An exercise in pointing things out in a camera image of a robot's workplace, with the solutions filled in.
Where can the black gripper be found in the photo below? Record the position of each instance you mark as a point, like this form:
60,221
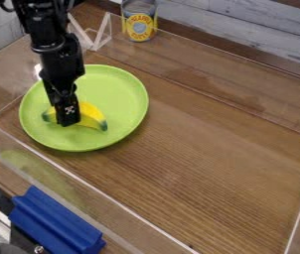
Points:
61,69

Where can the yellow toy banana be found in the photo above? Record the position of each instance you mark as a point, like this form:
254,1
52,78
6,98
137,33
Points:
91,116

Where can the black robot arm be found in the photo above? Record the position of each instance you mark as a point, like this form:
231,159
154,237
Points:
44,20

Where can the green round plate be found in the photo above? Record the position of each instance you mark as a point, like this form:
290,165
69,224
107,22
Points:
109,88

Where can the yellow labelled tin can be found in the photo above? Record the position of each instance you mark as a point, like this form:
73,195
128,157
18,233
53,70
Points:
139,20

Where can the blue plastic clamp block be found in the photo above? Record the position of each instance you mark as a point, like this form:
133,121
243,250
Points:
52,225

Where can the clear acrylic triangle bracket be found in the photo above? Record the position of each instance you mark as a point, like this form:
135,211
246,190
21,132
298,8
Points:
91,38

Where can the clear acrylic front wall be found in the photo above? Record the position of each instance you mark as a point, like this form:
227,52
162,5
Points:
127,232

